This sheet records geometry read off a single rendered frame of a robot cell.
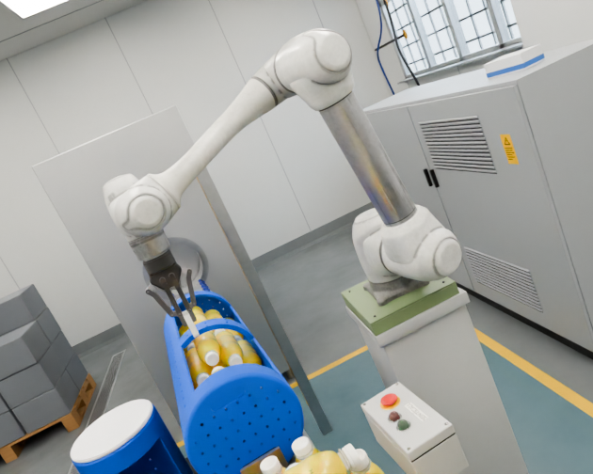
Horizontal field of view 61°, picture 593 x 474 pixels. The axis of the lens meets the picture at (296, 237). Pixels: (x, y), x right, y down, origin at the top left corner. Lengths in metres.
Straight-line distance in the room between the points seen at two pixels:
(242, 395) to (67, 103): 5.52
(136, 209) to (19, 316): 4.10
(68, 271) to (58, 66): 2.35
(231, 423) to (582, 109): 1.95
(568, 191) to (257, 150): 4.46
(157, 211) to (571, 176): 1.89
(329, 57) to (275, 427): 0.87
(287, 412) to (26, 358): 3.70
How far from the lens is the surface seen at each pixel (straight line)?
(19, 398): 4.96
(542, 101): 2.42
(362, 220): 1.59
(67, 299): 6.74
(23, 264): 6.76
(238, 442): 1.28
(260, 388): 1.24
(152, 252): 1.29
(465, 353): 1.75
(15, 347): 4.78
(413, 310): 1.61
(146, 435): 1.74
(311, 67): 1.24
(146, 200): 1.08
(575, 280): 2.64
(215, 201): 2.54
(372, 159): 1.34
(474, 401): 1.84
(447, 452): 1.04
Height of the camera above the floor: 1.73
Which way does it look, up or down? 14 degrees down
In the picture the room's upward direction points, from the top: 24 degrees counter-clockwise
